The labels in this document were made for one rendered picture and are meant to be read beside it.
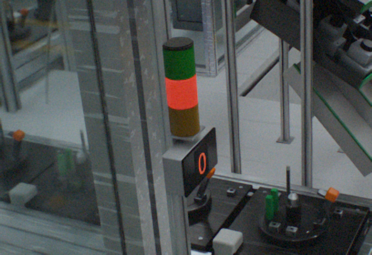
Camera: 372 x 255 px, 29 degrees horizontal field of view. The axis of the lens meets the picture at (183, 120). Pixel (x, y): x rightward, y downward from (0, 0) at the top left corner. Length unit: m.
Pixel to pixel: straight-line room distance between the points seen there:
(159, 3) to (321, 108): 0.56
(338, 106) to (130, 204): 1.27
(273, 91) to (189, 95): 1.50
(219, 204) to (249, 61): 1.06
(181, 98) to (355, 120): 0.61
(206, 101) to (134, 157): 1.86
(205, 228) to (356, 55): 0.46
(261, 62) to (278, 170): 0.72
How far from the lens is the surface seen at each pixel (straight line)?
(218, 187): 1.59
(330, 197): 1.38
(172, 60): 1.13
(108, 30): 0.36
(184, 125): 1.17
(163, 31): 1.13
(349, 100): 1.68
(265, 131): 2.05
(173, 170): 1.18
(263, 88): 2.55
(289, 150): 1.95
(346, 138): 1.57
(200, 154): 1.21
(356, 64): 1.52
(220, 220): 1.49
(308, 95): 1.53
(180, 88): 1.15
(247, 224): 1.47
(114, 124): 0.38
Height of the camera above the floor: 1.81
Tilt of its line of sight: 26 degrees down
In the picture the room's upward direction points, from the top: 5 degrees counter-clockwise
